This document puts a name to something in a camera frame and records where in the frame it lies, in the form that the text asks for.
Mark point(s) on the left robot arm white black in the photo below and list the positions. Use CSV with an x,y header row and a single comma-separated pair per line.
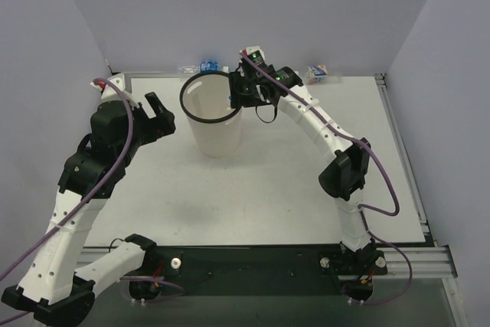
x,y
55,290

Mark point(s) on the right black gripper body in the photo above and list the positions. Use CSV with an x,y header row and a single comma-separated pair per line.
x,y
237,89

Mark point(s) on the aluminium rail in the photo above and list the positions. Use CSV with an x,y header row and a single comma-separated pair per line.
x,y
408,171
427,262
154,74

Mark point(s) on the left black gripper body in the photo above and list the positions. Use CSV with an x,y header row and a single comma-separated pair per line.
x,y
151,122

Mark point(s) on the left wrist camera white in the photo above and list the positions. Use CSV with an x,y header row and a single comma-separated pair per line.
x,y
108,87

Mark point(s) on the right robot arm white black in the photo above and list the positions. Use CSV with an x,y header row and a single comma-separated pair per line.
x,y
346,159

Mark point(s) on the aluminium right side rail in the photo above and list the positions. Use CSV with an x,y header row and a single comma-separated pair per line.
x,y
408,171

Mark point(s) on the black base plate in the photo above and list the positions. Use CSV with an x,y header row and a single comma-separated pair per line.
x,y
262,270

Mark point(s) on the aluminium front rail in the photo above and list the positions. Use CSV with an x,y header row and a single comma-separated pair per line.
x,y
427,262

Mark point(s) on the white blue label plastic bottle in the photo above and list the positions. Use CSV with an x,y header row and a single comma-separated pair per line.
x,y
319,74

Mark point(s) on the aluminium back rail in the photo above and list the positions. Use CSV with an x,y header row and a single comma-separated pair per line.
x,y
154,74

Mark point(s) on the white bin with black rim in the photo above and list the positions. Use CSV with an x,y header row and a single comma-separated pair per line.
x,y
205,99

